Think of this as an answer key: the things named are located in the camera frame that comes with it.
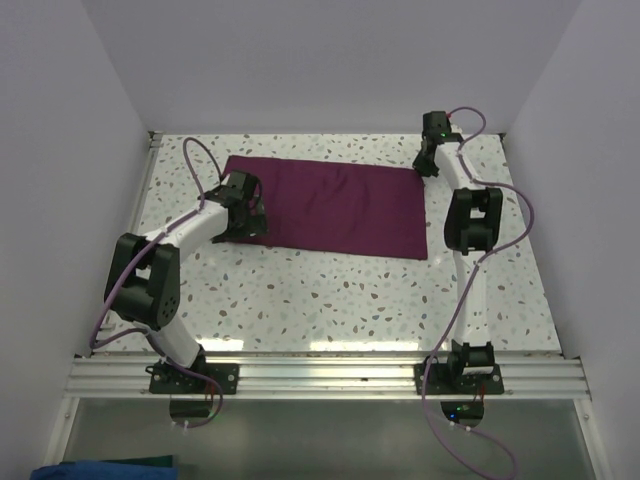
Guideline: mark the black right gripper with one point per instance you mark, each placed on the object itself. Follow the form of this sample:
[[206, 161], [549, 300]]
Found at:
[[423, 169]]

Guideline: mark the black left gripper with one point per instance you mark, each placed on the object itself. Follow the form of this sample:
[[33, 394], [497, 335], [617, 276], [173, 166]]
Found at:
[[255, 224]]

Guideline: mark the purple surgical cloth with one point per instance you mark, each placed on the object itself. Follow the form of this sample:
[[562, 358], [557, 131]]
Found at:
[[339, 207]]

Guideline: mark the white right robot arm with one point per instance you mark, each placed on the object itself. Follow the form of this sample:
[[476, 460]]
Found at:
[[471, 230]]

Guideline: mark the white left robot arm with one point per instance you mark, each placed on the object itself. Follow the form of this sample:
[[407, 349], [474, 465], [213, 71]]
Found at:
[[143, 285]]

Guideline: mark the blue cloth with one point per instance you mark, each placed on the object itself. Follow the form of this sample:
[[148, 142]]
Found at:
[[92, 470]]

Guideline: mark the aluminium left side rail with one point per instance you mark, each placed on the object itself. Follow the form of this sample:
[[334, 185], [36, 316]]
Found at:
[[155, 142]]

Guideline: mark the aluminium rail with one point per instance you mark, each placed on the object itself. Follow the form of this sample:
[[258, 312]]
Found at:
[[155, 142], [336, 376]]

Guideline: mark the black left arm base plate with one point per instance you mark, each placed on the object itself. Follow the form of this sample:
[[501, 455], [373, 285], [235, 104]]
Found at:
[[219, 378]]

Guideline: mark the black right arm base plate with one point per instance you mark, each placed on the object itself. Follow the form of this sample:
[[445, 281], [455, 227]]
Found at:
[[440, 381]]

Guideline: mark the aluminium front rail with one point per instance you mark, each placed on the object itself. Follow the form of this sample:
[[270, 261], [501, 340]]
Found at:
[[336, 376]]

